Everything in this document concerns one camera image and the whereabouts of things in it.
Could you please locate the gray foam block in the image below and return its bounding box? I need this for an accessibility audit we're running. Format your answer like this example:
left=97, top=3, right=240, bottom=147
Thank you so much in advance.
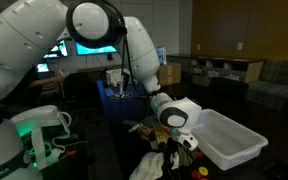
left=127, top=123, right=144, bottom=134

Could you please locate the orange black clamp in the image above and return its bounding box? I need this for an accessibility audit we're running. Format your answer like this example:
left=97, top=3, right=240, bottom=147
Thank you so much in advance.
left=55, top=139, right=85, bottom=158

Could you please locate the black desk chair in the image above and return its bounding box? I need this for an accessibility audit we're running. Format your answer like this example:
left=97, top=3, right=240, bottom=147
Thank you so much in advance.
left=63, top=72, right=98, bottom=121

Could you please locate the white terry towel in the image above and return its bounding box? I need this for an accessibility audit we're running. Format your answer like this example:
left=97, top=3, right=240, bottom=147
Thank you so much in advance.
left=129, top=151, right=181, bottom=180

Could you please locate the white plastic bin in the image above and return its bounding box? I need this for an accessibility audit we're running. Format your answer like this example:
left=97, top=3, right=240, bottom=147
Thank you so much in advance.
left=190, top=108, right=269, bottom=172

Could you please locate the blue table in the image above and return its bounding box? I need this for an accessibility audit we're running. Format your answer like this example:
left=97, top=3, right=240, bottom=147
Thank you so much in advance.
left=96, top=79, right=152, bottom=124

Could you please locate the yellow toy piece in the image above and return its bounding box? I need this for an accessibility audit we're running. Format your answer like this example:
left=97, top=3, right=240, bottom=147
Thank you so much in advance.
left=198, top=166, right=209, bottom=177

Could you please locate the person in dark shirt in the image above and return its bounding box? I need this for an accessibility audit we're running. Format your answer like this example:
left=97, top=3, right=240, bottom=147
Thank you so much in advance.
left=27, top=68, right=67, bottom=91

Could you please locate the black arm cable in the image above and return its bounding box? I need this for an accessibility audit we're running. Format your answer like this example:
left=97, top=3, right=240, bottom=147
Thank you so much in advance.
left=97, top=0, right=162, bottom=99

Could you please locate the brown cardboard box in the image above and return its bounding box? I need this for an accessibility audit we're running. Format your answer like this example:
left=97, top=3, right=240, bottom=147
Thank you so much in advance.
left=157, top=62, right=182, bottom=87

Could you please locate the small lit screen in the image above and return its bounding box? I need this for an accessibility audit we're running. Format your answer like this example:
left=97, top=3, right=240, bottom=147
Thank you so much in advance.
left=35, top=63, right=51, bottom=74

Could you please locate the coiled white cable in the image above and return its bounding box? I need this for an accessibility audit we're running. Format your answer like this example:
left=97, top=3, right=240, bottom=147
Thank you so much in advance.
left=112, top=92, right=133, bottom=100

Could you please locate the blue printed box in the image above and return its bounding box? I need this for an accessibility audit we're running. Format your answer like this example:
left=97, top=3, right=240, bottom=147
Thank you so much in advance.
left=155, top=46, right=168, bottom=65

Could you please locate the green plaid sofa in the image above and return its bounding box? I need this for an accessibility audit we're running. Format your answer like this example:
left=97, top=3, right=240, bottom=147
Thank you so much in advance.
left=245, top=59, right=288, bottom=111

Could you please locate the white box on blue table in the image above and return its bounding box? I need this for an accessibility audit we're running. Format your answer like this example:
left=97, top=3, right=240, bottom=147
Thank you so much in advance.
left=105, top=68, right=132, bottom=88

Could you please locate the large lit monitor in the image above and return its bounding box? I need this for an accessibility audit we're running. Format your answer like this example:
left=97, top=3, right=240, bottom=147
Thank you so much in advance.
left=75, top=41, right=118, bottom=57

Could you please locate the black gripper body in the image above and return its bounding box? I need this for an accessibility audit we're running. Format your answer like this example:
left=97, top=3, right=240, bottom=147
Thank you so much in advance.
left=163, top=138, right=189, bottom=165

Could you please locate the red fuzzy ball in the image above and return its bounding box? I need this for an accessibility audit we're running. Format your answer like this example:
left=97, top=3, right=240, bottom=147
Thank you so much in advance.
left=191, top=169, right=202, bottom=180

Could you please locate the medium lit monitor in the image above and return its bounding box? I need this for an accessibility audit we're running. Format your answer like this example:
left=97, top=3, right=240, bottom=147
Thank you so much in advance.
left=43, top=39, right=69, bottom=59

